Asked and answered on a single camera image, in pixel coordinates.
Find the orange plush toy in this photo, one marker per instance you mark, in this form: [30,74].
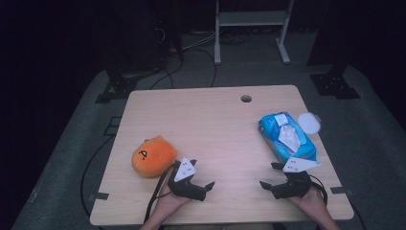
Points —
[153,158]

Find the person's left hand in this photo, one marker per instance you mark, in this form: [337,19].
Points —
[174,199]

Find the person's right hand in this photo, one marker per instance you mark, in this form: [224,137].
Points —
[311,202]

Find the white wet wipe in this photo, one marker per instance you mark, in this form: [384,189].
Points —
[288,135]

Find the white metal stand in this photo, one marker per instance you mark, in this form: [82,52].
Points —
[252,19]

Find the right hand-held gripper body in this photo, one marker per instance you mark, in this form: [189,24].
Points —
[293,187]

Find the blue wet wipes pack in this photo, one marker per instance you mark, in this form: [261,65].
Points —
[285,140]

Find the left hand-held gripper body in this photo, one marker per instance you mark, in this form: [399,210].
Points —
[185,187]

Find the black stand base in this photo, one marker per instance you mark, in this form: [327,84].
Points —
[333,84]
[118,87]

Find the black tape strip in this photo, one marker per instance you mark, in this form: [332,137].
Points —
[341,190]
[99,196]

